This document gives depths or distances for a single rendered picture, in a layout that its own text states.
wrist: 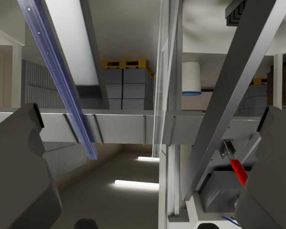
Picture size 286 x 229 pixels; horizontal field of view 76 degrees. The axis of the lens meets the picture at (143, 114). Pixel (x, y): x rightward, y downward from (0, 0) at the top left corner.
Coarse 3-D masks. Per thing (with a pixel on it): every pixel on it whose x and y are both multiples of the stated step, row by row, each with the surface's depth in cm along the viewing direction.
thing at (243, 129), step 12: (240, 120) 35; (252, 120) 35; (228, 132) 37; (240, 132) 37; (252, 132) 37; (240, 144) 40; (252, 144) 40; (216, 156) 42; (240, 156) 43; (252, 156) 43; (216, 168) 46; (228, 168) 46
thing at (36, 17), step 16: (32, 0) 14; (32, 16) 15; (32, 32) 16; (48, 32) 16; (48, 48) 17; (48, 64) 18; (64, 64) 19; (64, 80) 20; (64, 96) 21; (80, 112) 24; (80, 128) 26
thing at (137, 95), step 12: (108, 60) 330; (120, 60) 326; (132, 60) 322; (144, 60) 318; (108, 72) 331; (120, 72) 327; (132, 72) 323; (144, 72) 320; (108, 84) 331; (120, 84) 327; (132, 84) 323; (144, 84) 319; (108, 96) 330; (120, 96) 327; (132, 96) 322; (144, 96) 319; (120, 108) 326; (132, 108) 322; (144, 108) 324
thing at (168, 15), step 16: (160, 0) 14; (176, 0) 14; (160, 16) 15; (176, 16) 15; (160, 32) 15; (160, 48) 17; (160, 64) 18; (160, 80) 19; (160, 96) 21; (160, 112) 23; (160, 128) 25; (160, 144) 28
